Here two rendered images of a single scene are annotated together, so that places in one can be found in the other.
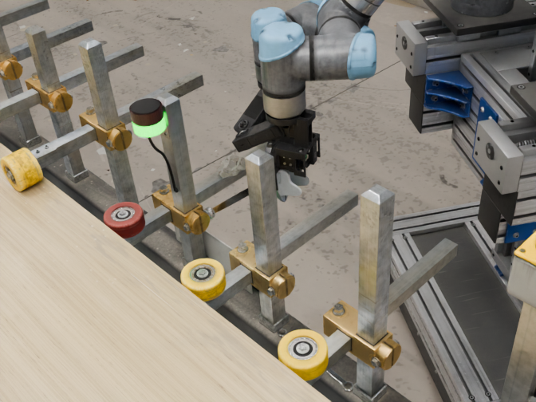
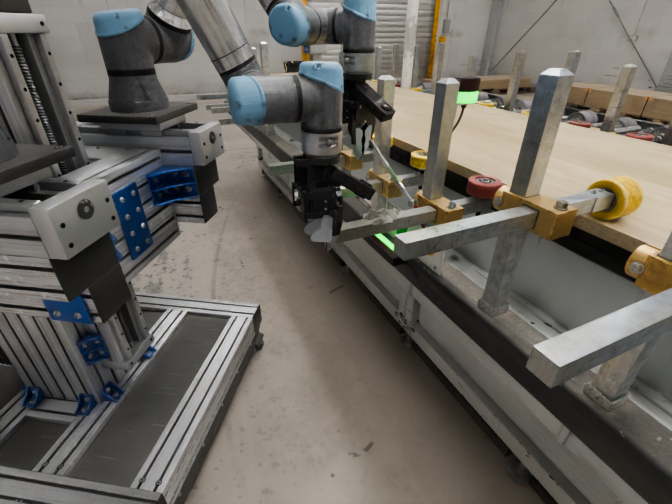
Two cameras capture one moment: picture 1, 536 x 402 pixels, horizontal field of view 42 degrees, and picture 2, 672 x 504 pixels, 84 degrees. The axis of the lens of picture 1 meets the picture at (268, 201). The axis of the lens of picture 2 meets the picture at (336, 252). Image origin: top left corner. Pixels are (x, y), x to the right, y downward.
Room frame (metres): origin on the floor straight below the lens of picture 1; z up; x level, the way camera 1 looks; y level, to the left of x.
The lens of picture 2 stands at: (2.04, 0.19, 1.22)
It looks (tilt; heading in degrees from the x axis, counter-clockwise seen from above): 31 degrees down; 197
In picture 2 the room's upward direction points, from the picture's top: straight up
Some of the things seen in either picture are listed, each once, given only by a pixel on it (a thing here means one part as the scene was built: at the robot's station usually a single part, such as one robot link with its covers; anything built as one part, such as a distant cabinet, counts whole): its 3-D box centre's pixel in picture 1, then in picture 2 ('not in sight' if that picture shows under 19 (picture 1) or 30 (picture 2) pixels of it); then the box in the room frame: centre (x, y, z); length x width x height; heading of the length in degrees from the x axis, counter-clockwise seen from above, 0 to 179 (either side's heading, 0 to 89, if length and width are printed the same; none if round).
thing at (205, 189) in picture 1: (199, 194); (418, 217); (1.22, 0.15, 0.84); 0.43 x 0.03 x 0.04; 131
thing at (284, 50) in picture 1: (284, 58); (357, 25); (1.06, -0.05, 1.23); 0.09 x 0.08 x 0.11; 85
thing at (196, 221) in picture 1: (179, 210); (437, 208); (1.16, 0.19, 0.85); 0.14 x 0.06 x 0.05; 41
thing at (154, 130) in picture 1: (148, 123); (463, 95); (1.11, 0.21, 1.10); 0.06 x 0.06 x 0.02
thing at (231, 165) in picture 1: (231, 163); (383, 213); (1.28, 0.07, 0.87); 0.09 x 0.07 x 0.02; 131
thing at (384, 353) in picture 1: (361, 336); (347, 157); (0.79, -0.14, 0.84); 0.14 x 0.06 x 0.05; 41
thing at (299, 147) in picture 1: (290, 138); (355, 99); (1.06, -0.05, 1.08); 0.09 x 0.08 x 0.12; 61
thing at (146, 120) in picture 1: (146, 112); (465, 83); (1.11, 0.21, 1.13); 0.06 x 0.06 x 0.02
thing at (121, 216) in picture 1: (128, 233); (481, 200); (1.09, 0.29, 0.85); 0.08 x 0.08 x 0.11
